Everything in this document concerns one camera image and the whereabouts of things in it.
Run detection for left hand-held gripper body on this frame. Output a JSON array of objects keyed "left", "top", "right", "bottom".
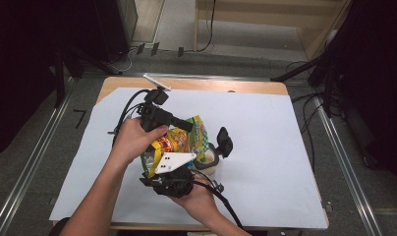
[{"left": 137, "top": 73, "right": 175, "bottom": 133}]

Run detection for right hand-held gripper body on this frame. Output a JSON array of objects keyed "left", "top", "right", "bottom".
[{"left": 153, "top": 151, "right": 198, "bottom": 199}]

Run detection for yellow green spout pouch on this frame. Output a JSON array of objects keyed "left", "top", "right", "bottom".
[{"left": 141, "top": 114, "right": 210, "bottom": 180}]

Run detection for clear jar with black lid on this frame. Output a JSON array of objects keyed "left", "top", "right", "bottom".
[{"left": 191, "top": 126, "right": 235, "bottom": 177}]

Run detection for person's right hand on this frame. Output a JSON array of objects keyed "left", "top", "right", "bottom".
[{"left": 168, "top": 175, "right": 217, "bottom": 224}]

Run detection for person's left hand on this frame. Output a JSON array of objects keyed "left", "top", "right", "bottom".
[{"left": 111, "top": 117, "right": 170, "bottom": 167}]

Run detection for wooden table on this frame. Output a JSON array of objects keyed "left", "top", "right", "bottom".
[{"left": 52, "top": 76, "right": 330, "bottom": 232}]

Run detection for angled black tape mark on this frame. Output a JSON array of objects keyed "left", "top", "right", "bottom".
[{"left": 72, "top": 108, "right": 87, "bottom": 130}]

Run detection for black cabinet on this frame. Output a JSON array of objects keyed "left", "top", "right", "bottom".
[{"left": 93, "top": 0, "right": 140, "bottom": 65}]

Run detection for black upright stand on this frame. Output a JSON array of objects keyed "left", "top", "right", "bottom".
[{"left": 53, "top": 48, "right": 67, "bottom": 109}]

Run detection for white paper sheet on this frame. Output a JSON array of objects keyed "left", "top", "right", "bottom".
[{"left": 48, "top": 87, "right": 329, "bottom": 230}]

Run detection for black stand leg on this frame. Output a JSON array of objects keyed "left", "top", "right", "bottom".
[{"left": 270, "top": 55, "right": 322, "bottom": 83}]

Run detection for dark curtain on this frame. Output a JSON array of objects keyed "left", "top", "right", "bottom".
[
  {"left": 330, "top": 0, "right": 397, "bottom": 185},
  {"left": 0, "top": 0, "right": 101, "bottom": 160}
]

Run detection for left hand-held gripper cable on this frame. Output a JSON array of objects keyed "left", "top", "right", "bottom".
[{"left": 107, "top": 88, "right": 152, "bottom": 146}]

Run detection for hand-held gripper cable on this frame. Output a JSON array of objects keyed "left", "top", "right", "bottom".
[
  {"left": 191, "top": 170, "right": 246, "bottom": 230},
  {"left": 107, "top": 88, "right": 152, "bottom": 146}
]

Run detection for metal floor rail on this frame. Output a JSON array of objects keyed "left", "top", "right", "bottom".
[
  {"left": 312, "top": 96, "right": 384, "bottom": 236},
  {"left": 0, "top": 77, "right": 76, "bottom": 236},
  {"left": 83, "top": 72, "right": 306, "bottom": 83}
]

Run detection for right hand-held gripper cable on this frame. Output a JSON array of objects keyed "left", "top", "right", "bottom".
[{"left": 191, "top": 170, "right": 246, "bottom": 230}]

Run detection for white floor cable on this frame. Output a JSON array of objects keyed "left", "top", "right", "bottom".
[{"left": 104, "top": 47, "right": 140, "bottom": 74}]

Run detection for thin black hanging cable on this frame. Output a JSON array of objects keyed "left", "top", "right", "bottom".
[{"left": 196, "top": 0, "right": 218, "bottom": 53}]

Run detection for black floor cables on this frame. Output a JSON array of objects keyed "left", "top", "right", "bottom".
[{"left": 285, "top": 60, "right": 339, "bottom": 173}]

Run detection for light wooden frame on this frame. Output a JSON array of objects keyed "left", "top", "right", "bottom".
[{"left": 194, "top": 0, "right": 352, "bottom": 61}]

